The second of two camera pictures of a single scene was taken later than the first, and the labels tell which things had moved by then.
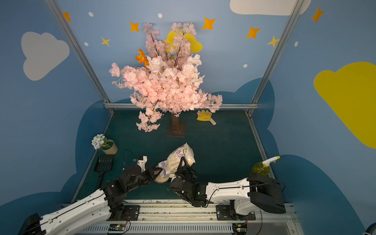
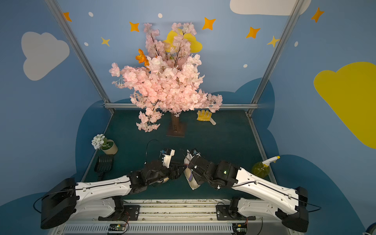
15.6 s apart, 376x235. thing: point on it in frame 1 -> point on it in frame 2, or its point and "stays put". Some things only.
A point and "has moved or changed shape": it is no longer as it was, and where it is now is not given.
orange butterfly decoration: x=142 y=58 stays put
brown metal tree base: x=176 y=128 stays put
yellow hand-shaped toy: x=205 y=116 stays put
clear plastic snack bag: x=170 y=166 has moved or changed shape
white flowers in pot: x=107 y=146 stays put
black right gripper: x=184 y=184 -> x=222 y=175
